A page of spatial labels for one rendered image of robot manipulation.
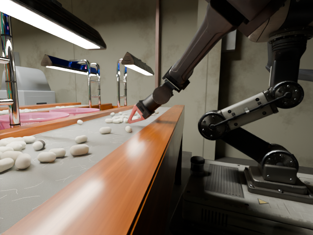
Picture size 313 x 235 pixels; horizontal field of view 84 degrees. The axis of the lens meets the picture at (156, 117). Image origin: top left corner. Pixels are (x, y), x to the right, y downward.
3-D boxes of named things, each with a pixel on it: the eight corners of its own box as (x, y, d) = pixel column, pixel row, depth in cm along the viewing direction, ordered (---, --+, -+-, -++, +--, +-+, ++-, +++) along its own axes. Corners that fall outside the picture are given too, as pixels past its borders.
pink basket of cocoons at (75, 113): (107, 123, 114) (107, 108, 113) (83, 131, 88) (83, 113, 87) (71, 121, 119) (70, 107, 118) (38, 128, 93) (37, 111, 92)
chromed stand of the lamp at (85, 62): (102, 114, 157) (101, 63, 151) (90, 117, 137) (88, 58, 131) (83, 114, 160) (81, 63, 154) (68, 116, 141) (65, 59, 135)
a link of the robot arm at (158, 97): (190, 81, 64) (172, 66, 64) (192, 82, 53) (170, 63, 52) (169, 106, 67) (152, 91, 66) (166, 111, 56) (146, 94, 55)
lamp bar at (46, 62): (99, 75, 174) (98, 68, 173) (51, 65, 114) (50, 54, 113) (91, 75, 176) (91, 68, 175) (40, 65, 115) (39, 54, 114)
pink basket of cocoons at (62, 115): (76, 130, 92) (75, 112, 91) (58, 144, 66) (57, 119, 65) (19, 131, 87) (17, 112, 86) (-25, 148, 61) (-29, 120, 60)
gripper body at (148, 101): (134, 103, 62) (150, 90, 60) (142, 102, 72) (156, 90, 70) (146, 118, 62) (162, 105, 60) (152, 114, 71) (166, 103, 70)
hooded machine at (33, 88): (59, 139, 327) (55, 68, 310) (29, 147, 276) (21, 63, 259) (35, 135, 350) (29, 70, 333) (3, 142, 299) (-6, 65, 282)
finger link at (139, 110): (120, 116, 66) (139, 100, 64) (127, 114, 73) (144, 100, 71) (132, 130, 66) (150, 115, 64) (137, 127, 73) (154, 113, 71)
